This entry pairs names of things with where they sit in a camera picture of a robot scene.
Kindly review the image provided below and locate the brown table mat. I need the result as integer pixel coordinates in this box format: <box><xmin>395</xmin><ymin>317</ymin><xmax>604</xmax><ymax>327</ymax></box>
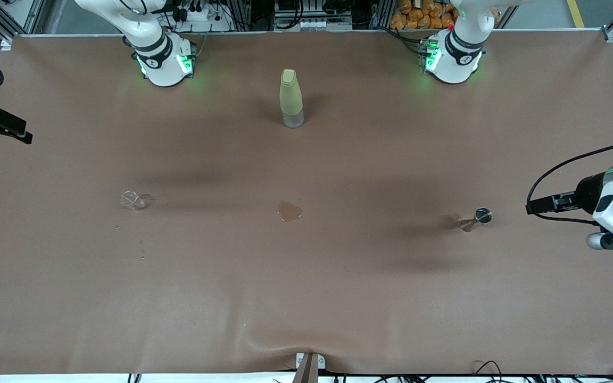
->
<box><xmin>0</xmin><ymin>29</ymin><xmax>613</xmax><ymax>376</ymax></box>

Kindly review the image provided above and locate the black cable loop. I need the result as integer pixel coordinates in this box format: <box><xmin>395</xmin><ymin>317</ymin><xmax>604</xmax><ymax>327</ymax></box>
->
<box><xmin>471</xmin><ymin>360</ymin><xmax>504</xmax><ymax>383</ymax></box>

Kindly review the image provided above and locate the steel double-ended jigger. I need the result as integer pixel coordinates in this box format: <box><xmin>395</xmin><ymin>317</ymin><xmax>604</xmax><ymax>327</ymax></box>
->
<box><xmin>460</xmin><ymin>207</ymin><xmax>493</xmax><ymax>233</ymax></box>

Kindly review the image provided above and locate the yellow-green bottle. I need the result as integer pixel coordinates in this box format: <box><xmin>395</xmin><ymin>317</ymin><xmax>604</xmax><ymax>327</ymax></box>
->
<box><xmin>279</xmin><ymin>68</ymin><xmax>305</xmax><ymax>129</ymax></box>

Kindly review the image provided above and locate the orange snack packets pile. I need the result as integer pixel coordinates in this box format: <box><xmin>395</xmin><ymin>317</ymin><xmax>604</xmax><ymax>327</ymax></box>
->
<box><xmin>390</xmin><ymin>0</ymin><xmax>456</xmax><ymax>30</ymax></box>

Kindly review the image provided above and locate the clear glass cup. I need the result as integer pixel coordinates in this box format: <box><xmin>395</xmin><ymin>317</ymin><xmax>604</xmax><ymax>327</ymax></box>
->
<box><xmin>120</xmin><ymin>190</ymin><xmax>154</xmax><ymax>211</ymax></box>

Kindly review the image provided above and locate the metal clamp bracket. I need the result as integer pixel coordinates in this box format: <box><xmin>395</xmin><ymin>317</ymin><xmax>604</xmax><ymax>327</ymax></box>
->
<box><xmin>292</xmin><ymin>352</ymin><xmax>326</xmax><ymax>383</ymax></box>

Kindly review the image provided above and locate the brown liquid puddle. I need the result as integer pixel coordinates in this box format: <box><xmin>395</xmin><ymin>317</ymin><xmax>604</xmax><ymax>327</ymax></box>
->
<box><xmin>277</xmin><ymin>201</ymin><xmax>303</xmax><ymax>222</ymax></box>

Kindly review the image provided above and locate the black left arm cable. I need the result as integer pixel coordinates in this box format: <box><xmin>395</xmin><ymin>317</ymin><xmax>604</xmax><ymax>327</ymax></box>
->
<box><xmin>527</xmin><ymin>139</ymin><xmax>613</xmax><ymax>227</ymax></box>

